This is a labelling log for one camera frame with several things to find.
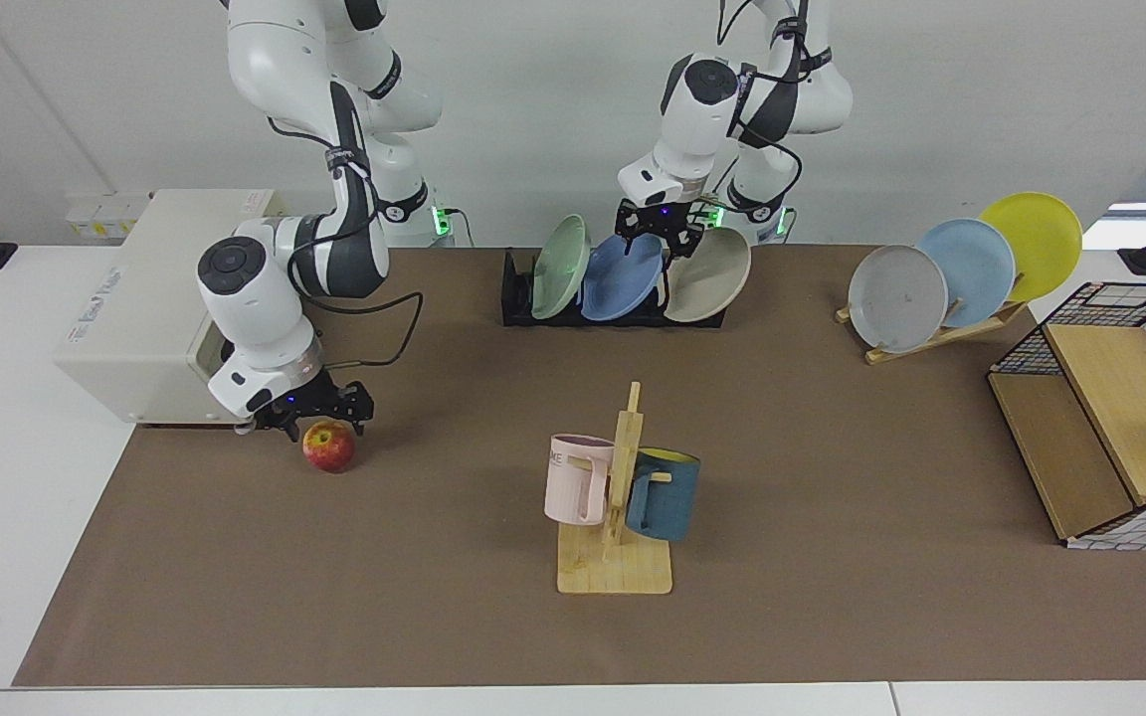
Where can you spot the red yellow apple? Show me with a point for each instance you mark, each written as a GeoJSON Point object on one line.
{"type": "Point", "coordinates": [329, 447]}

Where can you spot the beige plate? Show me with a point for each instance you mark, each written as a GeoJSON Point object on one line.
{"type": "Point", "coordinates": [710, 278]}

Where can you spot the pale green plate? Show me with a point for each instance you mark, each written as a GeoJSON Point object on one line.
{"type": "Point", "coordinates": [558, 268]}

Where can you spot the black dish rack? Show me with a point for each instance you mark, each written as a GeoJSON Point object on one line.
{"type": "Point", "coordinates": [515, 298]}

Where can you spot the grey plate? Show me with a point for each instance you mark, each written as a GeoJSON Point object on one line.
{"type": "Point", "coordinates": [896, 298]}

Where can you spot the wooden plate rack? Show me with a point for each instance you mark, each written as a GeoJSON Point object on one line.
{"type": "Point", "coordinates": [931, 338]}

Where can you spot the light blue plate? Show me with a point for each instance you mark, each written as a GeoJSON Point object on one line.
{"type": "Point", "coordinates": [976, 264]}

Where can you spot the yellow plate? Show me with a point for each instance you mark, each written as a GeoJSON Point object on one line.
{"type": "Point", "coordinates": [1041, 239]}

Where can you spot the pale toaster oven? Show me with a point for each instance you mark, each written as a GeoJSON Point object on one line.
{"type": "Point", "coordinates": [135, 318]}

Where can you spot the pink mug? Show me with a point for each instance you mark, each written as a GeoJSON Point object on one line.
{"type": "Point", "coordinates": [573, 487]}

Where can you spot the dark teal mug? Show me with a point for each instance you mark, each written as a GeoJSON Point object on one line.
{"type": "Point", "coordinates": [668, 502]}

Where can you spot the brown table cloth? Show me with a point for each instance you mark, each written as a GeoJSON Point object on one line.
{"type": "Point", "coordinates": [832, 497]}

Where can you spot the wooden cup stand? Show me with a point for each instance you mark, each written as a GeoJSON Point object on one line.
{"type": "Point", "coordinates": [613, 572]}

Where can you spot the white wall socket box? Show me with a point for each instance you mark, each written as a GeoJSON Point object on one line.
{"type": "Point", "coordinates": [105, 214]}

